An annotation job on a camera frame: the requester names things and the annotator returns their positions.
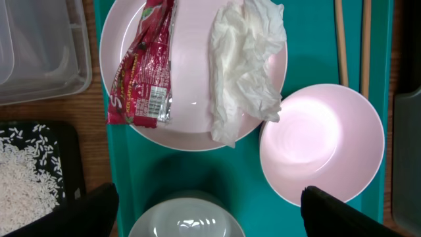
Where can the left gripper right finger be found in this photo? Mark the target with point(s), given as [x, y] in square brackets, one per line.
[325, 215]

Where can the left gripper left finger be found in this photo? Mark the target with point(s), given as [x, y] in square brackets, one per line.
[91, 215]

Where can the grey bowl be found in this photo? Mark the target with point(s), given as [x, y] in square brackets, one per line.
[186, 217]

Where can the red snack wrapper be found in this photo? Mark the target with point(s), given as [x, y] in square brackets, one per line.
[141, 92]

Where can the white tissue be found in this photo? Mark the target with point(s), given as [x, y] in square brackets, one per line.
[243, 37]

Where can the white rice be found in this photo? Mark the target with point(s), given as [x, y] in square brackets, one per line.
[32, 183]

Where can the grey dishwasher rack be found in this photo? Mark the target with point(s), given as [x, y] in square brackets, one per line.
[406, 161]

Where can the black plastic tray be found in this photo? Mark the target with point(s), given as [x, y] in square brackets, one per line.
[69, 145]

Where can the white bowl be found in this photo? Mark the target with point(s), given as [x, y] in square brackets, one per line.
[328, 136]

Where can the large white plate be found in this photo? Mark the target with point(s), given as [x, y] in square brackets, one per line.
[189, 128]

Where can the clear plastic bin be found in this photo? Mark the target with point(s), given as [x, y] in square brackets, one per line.
[44, 50]

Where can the left wooden chopstick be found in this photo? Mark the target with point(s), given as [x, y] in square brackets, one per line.
[341, 43]

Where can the wooden chopstick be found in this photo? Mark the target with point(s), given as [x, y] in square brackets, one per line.
[341, 43]
[365, 46]

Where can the right wooden chopstick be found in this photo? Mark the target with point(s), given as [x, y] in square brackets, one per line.
[365, 46]

